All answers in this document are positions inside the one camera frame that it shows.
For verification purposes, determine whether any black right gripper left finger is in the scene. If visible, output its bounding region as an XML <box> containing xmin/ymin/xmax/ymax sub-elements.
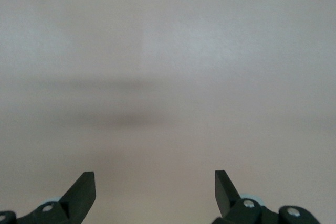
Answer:
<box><xmin>0</xmin><ymin>171</ymin><xmax>97</xmax><ymax>224</ymax></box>

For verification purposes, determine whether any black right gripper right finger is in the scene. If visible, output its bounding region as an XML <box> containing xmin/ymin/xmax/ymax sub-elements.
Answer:
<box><xmin>211</xmin><ymin>169</ymin><xmax>322</xmax><ymax>224</ymax></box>

